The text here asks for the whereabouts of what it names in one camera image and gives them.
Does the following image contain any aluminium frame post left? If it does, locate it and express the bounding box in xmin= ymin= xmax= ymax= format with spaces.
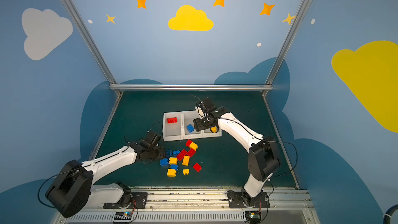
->
xmin=61 ymin=0 xmax=117 ymax=85

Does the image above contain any controller board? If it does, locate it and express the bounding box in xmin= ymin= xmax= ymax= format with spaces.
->
xmin=245 ymin=212 xmax=262 ymax=224
xmin=113 ymin=212 xmax=133 ymax=224

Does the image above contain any left white bin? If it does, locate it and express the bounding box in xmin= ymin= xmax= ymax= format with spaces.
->
xmin=162 ymin=112 xmax=183 ymax=142

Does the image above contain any aluminium frame post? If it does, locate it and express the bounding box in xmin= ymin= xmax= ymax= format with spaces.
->
xmin=262 ymin=0 xmax=313 ymax=100
xmin=61 ymin=0 xmax=117 ymax=85

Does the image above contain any aluminium frame post right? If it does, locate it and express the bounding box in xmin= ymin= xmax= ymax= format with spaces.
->
xmin=262 ymin=0 xmax=313 ymax=100

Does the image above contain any blue lego brick left large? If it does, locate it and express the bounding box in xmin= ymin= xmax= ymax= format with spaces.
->
xmin=160 ymin=158 xmax=169 ymax=167

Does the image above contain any white bin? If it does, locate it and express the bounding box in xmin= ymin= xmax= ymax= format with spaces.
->
xmin=197 ymin=110 xmax=222 ymax=138
xmin=182 ymin=111 xmax=202 ymax=140
xmin=162 ymin=112 xmax=183 ymax=142

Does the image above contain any right white bin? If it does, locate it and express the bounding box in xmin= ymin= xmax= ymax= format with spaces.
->
xmin=197 ymin=110 xmax=222 ymax=138

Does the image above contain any blue lego brick top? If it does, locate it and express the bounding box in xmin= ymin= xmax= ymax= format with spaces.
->
xmin=186 ymin=124 xmax=194 ymax=133

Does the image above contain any red lego brick top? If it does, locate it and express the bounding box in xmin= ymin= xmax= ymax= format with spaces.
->
xmin=186 ymin=140 xmax=193 ymax=147

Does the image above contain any middle white bin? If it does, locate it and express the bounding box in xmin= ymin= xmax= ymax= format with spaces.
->
xmin=182 ymin=111 xmax=202 ymax=140

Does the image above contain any right controller board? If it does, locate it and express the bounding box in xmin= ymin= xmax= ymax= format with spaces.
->
xmin=245 ymin=212 xmax=262 ymax=224

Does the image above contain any aluminium frame rail back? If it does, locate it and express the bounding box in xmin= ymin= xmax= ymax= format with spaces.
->
xmin=109 ymin=84 xmax=273 ymax=91

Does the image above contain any small blue lego brick lower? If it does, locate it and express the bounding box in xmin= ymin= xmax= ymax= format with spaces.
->
xmin=170 ymin=164 xmax=178 ymax=171

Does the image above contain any left controller board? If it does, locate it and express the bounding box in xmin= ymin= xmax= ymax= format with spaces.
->
xmin=113 ymin=212 xmax=133 ymax=224

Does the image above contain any long red lego brick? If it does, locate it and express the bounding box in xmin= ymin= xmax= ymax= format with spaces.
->
xmin=176 ymin=149 xmax=188 ymax=161

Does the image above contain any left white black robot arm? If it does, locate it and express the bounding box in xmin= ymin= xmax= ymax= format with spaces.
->
xmin=45 ymin=131 xmax=166 ymax=218

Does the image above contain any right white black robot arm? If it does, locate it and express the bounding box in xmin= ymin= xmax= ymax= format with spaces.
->
xmin=193 ymin=97 xmax=280 ymax=207

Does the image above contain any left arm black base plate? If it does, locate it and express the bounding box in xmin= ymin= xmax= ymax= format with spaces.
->
xmin=103 ymin=192 xmax=148 ymax=209

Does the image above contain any large yellow lego brick bottom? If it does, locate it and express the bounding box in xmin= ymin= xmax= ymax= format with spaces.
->
xmin=167 ymin=169 xmax=177 ymax=177

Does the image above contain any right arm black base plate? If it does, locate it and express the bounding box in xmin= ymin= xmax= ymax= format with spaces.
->
xmin=226 ymin=190 xmax=270 ymax=208

